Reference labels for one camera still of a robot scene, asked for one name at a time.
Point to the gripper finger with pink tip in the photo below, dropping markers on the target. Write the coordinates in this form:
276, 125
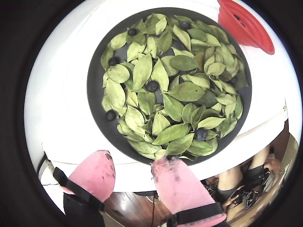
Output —
180, 189
94, 175

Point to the dark grey shallow bowl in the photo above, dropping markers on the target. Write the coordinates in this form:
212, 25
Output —
94, 78

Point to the pile of green dried leaves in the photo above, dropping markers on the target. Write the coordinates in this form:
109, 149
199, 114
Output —
187, 91

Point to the red collapsible silicone cup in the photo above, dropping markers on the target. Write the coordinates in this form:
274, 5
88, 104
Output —
255, 35

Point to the cream cabinet panel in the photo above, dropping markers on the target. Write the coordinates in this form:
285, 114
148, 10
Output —
292, 149

